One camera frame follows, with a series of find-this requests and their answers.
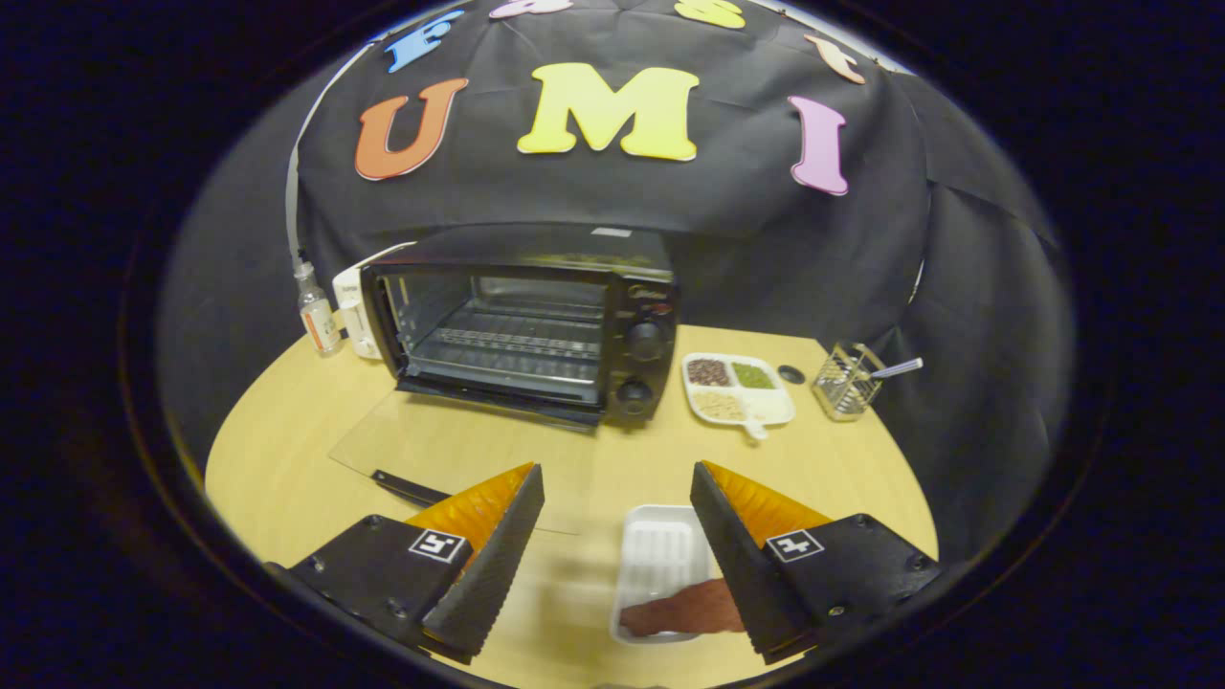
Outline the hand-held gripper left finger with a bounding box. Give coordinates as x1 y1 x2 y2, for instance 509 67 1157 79
273 462 546 664

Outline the white slot toaster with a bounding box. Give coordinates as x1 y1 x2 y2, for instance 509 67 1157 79
332 242 417 360

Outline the black toaster oven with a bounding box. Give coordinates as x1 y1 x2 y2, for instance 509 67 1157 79
330 225 680 535

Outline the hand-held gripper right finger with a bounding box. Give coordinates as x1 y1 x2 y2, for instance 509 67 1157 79
689 460 944 666

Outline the red raw meat steak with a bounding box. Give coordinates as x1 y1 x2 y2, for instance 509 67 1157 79
620 577 746 637

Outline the white rectangular tray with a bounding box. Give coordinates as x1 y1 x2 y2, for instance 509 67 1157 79
611 504 728 645

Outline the wire mesh utensil holder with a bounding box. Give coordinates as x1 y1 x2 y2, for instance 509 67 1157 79
812 342 886 422

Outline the white divided spice dish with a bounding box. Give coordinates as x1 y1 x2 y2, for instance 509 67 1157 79
681 352 797 441

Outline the clear bottle orange label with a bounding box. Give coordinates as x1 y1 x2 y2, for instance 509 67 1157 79
295 261 343 357

